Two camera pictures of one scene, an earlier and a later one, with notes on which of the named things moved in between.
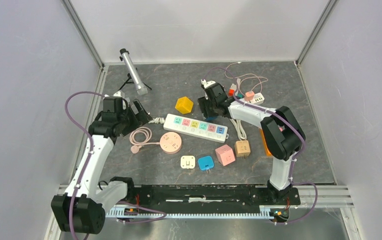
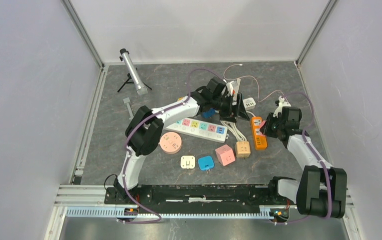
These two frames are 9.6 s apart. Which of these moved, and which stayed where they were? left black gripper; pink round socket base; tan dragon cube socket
Moved: left black gripper
Stayed: pink round socket base; tan dragon cube socket
